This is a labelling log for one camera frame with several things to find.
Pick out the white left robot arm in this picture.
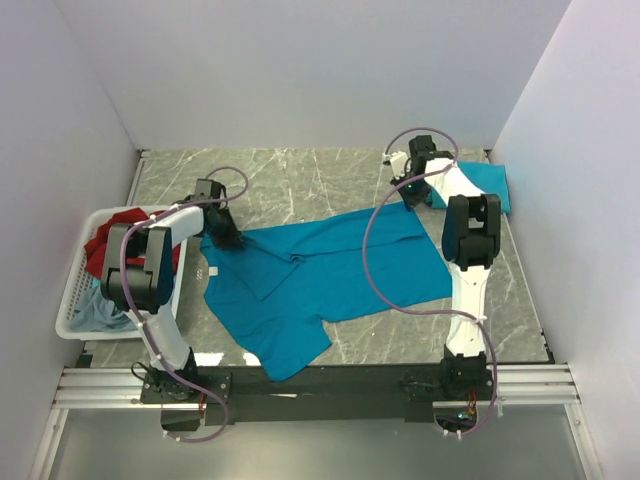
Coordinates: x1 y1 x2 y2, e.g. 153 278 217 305
100 179 242 402

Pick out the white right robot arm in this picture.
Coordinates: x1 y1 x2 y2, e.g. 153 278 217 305
391 135 501 358

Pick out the folded teal t shirt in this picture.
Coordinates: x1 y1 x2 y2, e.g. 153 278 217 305
425 161 511 214

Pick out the red t shirt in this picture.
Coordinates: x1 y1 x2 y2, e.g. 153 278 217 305
84 208 149 279

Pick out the light blue t shirt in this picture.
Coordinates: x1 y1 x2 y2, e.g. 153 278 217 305
69 286 135 333

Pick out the white plastic laundry basket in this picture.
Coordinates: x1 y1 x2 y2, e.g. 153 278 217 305
55 205 187 341

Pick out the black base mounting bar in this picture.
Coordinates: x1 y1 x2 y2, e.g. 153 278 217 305
140 363 495 432

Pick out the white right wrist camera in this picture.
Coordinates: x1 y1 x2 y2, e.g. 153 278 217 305
382 151 413 186

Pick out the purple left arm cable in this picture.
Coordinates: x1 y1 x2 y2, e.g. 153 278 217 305
119 166 250 444

